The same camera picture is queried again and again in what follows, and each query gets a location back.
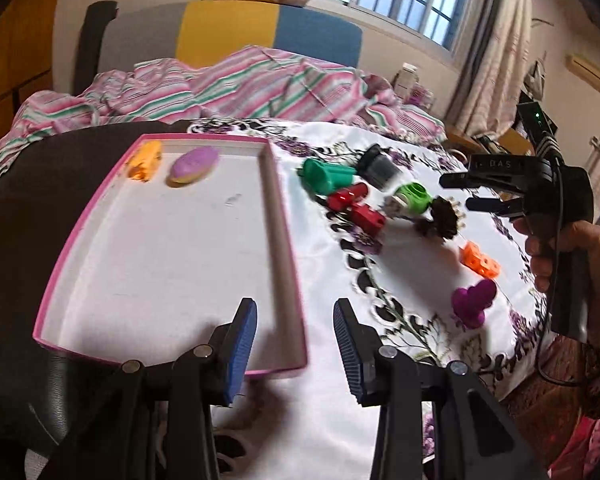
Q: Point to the wall air conditioner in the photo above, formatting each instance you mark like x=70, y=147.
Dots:
x=595, y=72

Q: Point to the pink striped blanket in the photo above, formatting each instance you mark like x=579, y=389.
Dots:
x=240, y=85

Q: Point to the pink-rimmed white box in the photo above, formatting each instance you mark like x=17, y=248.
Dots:
x=170, y=250

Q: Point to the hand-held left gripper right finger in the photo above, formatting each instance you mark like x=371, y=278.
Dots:
x=347, y=350

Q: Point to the grey yellow blue headboard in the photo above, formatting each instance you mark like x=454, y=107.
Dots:
x=220, y=30

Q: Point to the yellow plastic toy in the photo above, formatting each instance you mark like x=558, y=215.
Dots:
x=145, y=160

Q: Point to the pink cloth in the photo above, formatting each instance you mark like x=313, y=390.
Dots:
x=580, y=452

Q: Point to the grey patterned curtain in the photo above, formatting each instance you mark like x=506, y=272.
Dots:
x=500, y=50

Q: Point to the brown gear toy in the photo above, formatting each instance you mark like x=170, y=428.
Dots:
x=442, y=217

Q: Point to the purple oval toy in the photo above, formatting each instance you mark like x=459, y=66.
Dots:
x=192, y=162

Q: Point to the white floral tablecloth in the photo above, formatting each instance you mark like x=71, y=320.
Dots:
x=325, y=270

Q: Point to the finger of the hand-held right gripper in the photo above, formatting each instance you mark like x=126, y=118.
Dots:
x=495, y=206
x=472, y=181

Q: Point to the dark green plastic toy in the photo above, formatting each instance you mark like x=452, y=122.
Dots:
x=325, y=175

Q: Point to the light green plastic toy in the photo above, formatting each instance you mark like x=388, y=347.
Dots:
x=412, y=196

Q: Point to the orange cube block toy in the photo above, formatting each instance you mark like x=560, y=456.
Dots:
x=480, y=260

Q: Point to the purple plastic toy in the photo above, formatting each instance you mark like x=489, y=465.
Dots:
x=472, y=302

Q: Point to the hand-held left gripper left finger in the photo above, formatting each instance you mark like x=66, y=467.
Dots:
x=242, y=345

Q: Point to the orange wooden wardrobe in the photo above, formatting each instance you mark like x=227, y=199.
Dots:
x=15, y=60

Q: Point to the person's right hand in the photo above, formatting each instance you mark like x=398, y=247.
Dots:
x=587, y=247

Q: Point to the black and grey cylinder toy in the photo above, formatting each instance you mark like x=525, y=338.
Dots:
x=380, y=170

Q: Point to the red plastic toy block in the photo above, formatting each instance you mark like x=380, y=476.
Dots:
x=369, y=219
x=347, y=196

